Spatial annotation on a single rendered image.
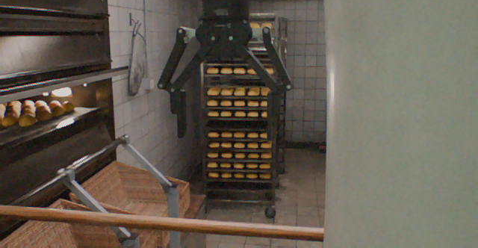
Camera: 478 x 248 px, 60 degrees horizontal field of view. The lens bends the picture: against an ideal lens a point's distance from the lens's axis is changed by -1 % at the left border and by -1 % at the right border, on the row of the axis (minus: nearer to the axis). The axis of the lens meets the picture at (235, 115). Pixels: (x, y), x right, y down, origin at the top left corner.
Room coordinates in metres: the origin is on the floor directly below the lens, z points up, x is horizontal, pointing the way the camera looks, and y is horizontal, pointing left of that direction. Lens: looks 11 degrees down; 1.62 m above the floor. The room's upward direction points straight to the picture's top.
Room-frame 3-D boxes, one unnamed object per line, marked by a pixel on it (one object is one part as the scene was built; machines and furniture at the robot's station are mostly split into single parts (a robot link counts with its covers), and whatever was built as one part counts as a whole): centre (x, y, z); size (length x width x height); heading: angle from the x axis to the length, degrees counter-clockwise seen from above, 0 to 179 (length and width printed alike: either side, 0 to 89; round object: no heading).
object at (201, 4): (0.62, 0.02, 1.63); 0.08 x 0.07 x 0.09; 82
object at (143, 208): (2.15, 0.55, 0.72); 0.56 x 0.49 x 0.28; 173
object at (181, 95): (0.63, 0.08, 1.50); 0.03 x 0.01 x 0.07; 172
